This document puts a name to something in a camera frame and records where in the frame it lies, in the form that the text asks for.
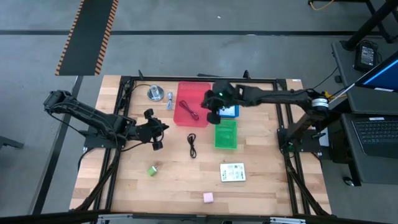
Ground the pink plastic bin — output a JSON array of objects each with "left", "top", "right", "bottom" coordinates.
[{"left": 173, "top": 81, "right": 212, "bottom": 128}]

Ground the black aluminium table frame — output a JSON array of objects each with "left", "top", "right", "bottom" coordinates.
[{"left": 70, "top": 70, "right": 332, "bottom": 218}]

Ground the dark grey desk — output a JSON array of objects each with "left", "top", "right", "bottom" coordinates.
[{"left": 331, "top": 40, "right": 398, "bottom": 186}]

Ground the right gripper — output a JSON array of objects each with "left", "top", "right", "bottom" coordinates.
[{"left": 201, "top": 80, "right": 237, "bottom": 125}]

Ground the round metal disc with glass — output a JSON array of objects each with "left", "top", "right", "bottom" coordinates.
[{"left": 147, "top": 84, "right": 165, "bottom": 102}]

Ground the black cable bundle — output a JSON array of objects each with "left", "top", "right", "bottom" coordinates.
[
  {"left": 74, "top": 148, "right": 123, "bottom": 213},
  {"left": 285, "top": 154, "right": 331, "bottom": 216}
]

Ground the black stand pole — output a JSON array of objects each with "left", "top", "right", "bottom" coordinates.
[{"left": 341, "top": 0, "right": 398, "bottom": 50}]

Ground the white rod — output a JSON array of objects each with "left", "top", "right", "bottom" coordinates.
[{"left": 328, "top": 82, "right": 357, "bottom": 104}]

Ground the green plastic bin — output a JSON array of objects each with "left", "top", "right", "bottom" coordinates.
[{"left": 214, "top": 119, "right": 239, "bottom": 150}]

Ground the black curved rail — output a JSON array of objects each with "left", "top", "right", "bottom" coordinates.
[{"left": 0, "top": 210, "right": 398, "bottom": 224}]

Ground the white printed box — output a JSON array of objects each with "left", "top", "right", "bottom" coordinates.
[{"left": 220, "top": 162, "right": 247, "bottom": 183}]

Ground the black furniture foot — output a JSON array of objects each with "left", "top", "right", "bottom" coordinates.
[{"left": 0, "top": 136, "right": 25, "bottom": 151}]

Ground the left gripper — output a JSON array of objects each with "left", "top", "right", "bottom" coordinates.
[{"left": 135, "top": 108, "right": 170, "bottom": 152}]

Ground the computer monitor with blue screen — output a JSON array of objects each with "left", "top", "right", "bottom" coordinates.
[{"left": 354, "top": 51, "right": 398, "bottom": 93}]

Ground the black laptop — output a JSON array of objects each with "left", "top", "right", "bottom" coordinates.
[{"left": 351, "top": 116, "right": 398, "bottom": 159}]

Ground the yellow cable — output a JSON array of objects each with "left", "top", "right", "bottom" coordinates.
[{"left": 309, "top": 0, "right": 335, "bottom": 11}]

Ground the black mat with orange stripes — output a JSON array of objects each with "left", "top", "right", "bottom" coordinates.
[{"left": 55, "top": 0, "right": 119, "bottom": 77}]

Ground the black coiled USB cable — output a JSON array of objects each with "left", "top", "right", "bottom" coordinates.
[{"left": 187, "top": 133, "right": 198, "bottom": 159}]

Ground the red cable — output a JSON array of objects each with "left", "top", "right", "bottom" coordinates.
[{"left": 179, "top": 100, "right": 200, "bottom": 121}]

